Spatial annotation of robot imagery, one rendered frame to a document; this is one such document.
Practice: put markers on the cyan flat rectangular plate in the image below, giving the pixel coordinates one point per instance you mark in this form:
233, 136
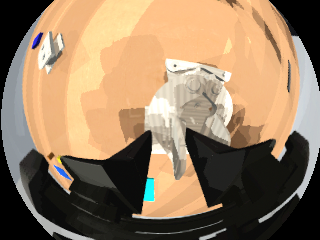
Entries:
149, 190

